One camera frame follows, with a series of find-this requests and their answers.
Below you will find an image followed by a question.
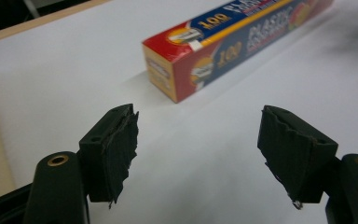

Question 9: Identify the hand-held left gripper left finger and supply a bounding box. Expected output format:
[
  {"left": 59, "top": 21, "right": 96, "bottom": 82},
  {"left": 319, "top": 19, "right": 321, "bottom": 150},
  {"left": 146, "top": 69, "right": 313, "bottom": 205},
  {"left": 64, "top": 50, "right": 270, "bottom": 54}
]
[{"left": 22, "top": 103, "right": 140, "bottom": 224}]

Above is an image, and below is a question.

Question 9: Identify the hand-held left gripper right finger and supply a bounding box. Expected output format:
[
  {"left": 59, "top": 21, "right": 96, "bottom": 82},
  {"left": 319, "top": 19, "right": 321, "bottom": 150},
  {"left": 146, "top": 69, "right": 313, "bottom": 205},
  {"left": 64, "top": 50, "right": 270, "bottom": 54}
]
[{"left": 256, "top": 105, "right": 358, "bottom": 224}]

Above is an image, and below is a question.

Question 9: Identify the long plastic wrap box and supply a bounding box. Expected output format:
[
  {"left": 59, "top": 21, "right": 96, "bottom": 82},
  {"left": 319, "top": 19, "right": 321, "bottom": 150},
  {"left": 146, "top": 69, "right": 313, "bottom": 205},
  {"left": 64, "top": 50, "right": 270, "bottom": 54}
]
[{"left": 142, "top": 0, "right": 335, "bottom": 104}]

